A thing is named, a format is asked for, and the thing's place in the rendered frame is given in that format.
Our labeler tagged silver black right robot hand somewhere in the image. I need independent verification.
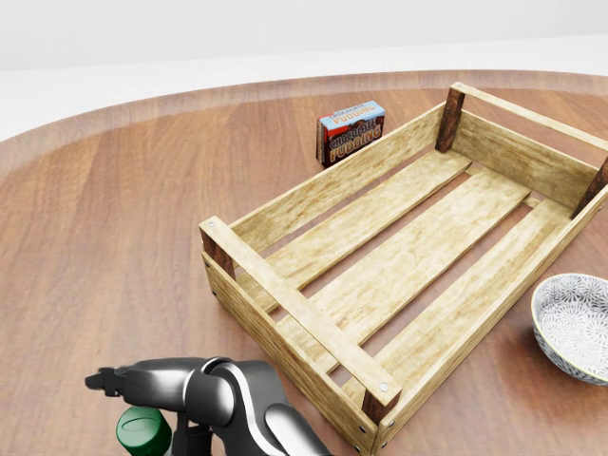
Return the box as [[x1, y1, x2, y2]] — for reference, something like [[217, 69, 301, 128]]
[[84, 355, 334, 456]]

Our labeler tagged green-capped salad dressing bottle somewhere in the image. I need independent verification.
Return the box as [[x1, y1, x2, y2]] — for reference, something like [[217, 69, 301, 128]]
[[115, 406, 174, 456]]

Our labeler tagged wooden slat tray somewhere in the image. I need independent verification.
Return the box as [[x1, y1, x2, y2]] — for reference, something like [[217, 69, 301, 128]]
[[198, 81, 608, 456]]

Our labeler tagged chocolate pudding box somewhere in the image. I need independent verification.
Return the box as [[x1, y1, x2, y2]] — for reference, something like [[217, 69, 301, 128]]
[[315, 100, 387, 169]]

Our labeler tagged patterned white bowl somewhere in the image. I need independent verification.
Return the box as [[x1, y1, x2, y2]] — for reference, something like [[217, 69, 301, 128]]
[[530, 273, 608, 387]]

